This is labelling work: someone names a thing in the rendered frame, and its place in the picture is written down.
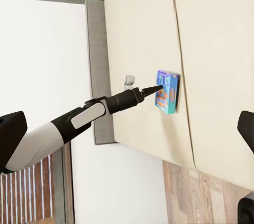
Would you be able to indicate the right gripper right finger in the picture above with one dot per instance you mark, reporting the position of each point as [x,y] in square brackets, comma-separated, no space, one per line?
[245,127]

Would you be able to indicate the board game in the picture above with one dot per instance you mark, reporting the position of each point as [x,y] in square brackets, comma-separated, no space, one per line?
[166,97]

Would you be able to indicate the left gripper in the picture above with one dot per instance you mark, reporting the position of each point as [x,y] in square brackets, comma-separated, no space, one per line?
[131,98]

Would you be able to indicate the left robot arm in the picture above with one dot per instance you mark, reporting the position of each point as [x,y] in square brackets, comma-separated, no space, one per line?
[38,144]

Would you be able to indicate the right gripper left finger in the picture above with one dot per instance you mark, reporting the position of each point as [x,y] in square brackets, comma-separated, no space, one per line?
[13,127]

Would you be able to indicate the fixed window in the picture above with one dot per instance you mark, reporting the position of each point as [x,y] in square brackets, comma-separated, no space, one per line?
[40,194]

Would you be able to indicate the bed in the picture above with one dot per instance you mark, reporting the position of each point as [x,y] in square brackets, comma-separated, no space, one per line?
[210,45]

